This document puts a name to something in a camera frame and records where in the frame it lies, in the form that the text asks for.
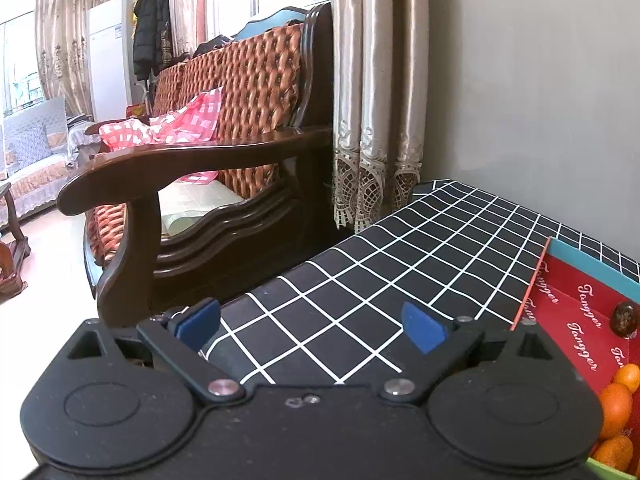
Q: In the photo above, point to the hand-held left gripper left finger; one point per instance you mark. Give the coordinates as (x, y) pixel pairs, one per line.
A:
(200, 321)

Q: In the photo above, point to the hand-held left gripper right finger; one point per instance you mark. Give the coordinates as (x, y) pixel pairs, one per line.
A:
(422, 329)

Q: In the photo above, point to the colourful cardboard box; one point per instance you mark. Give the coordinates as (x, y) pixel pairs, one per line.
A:
(570, 305)

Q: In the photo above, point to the dark water chestnut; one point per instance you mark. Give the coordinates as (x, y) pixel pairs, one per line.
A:
(625, 318)

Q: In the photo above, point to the orange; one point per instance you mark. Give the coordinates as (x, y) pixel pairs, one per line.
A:
(629, 377)
(612, 452)
(615, 410)

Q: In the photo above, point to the black checked tablecloth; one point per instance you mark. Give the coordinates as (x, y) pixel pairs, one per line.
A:
(400, 260)

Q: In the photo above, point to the pale green mat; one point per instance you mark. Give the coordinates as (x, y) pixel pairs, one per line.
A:
(190, 205)

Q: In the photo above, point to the wooden sofa with orange cushions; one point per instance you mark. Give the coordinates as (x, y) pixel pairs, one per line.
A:
(200, 152)

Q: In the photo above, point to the pink checked cloth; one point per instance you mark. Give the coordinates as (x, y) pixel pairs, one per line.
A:
(165, 127)

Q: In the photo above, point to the grey covered sofa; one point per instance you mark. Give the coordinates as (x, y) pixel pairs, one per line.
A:
(30, 150)

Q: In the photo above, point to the beige lace-trimmed curtain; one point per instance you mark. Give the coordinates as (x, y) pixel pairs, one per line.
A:
(380, 85)

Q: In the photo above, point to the dark cloth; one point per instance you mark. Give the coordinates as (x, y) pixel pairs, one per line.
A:
(212, 45)

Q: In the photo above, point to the white standing appliance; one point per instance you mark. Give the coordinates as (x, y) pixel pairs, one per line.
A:
(107, 60)

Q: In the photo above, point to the black coat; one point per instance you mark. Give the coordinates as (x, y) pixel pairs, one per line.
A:
(150, 30)

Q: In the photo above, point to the beige patterned curtain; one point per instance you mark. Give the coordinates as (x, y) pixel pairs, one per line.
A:
(60, 35)

